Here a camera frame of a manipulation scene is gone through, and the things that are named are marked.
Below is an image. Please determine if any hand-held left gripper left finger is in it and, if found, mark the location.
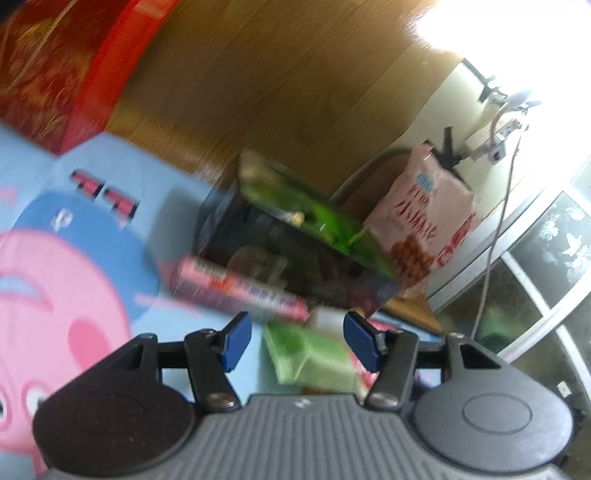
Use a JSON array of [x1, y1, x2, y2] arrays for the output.
[[106, 313, 252, 412]]

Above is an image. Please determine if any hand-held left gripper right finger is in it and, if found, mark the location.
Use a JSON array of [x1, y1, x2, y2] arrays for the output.
[[344, 311, 502, 411]]

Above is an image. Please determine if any light green snack packet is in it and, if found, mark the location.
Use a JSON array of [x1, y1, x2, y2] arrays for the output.
[[262, 320, 371, 398]]

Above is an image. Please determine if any dark snack box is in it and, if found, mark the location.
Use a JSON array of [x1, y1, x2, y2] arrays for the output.
[[193, 179, 403, 320]]

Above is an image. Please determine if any dark green snack packet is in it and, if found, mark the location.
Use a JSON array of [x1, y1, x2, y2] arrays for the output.
[[237, 149, 399, 278]]

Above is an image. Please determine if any white plastic cup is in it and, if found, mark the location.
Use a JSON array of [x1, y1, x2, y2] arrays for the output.
[[311, 306, 352, 332]]

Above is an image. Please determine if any long pink snack box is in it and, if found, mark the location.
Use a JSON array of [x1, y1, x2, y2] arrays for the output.
[[170, 255, 311, 325]]

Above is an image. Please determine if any large pink snack bag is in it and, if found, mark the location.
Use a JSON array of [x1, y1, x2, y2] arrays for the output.
[[364, 143, 479, 302]]

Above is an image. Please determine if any cartoon pig printed blanket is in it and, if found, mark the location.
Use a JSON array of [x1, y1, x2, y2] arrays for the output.
[[0, 124, 446, 480]]

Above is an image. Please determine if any red patterned box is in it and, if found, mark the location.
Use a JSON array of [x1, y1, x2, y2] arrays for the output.
[[0, 0, 182, 156]]

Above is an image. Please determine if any white cable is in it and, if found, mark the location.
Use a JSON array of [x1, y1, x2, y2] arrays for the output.
[[470, 124, 528, 343]]

